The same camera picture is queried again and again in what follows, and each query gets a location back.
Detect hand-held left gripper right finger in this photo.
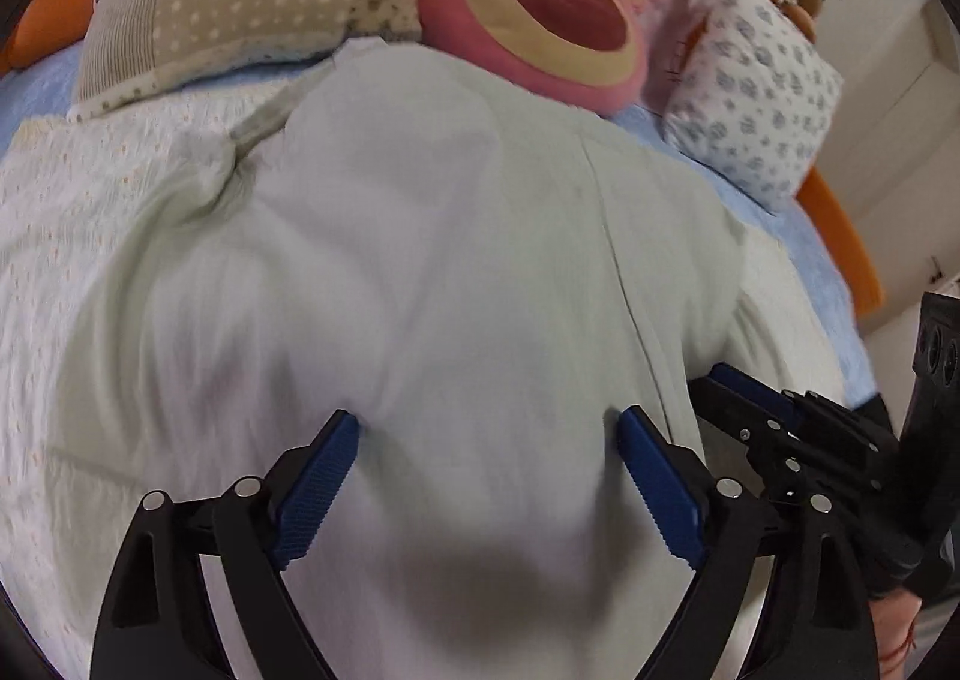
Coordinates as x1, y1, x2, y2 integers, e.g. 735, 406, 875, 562
616, 405, 880, 680

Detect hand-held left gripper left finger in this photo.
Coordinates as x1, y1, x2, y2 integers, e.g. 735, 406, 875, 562
90, 410, 361, 680

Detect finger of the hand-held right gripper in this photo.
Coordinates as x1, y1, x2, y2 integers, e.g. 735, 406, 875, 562
709, 363, 897, 471
688, 376, 833, 509

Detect pale green hooded jacket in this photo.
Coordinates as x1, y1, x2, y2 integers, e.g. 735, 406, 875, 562
56, 39, 848, 680

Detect person's right forearm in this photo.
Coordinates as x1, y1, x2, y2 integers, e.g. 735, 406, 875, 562
870, 586, 927, 680

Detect light blue quilted bed sheet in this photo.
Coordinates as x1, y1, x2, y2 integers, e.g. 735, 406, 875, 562
0, 39, 875, 419

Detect white floral pillow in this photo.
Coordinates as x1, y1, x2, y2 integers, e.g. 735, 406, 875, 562
664, 0, 845, 209

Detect white daisy blanket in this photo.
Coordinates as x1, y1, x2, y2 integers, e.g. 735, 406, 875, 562
0, 84, 316, 680

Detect pink bear plush cushion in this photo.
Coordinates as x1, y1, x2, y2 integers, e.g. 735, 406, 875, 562
411, 0, 650, 121

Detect orange bed headboard cushions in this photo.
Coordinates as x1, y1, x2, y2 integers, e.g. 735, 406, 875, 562
0, 0, 886, 317

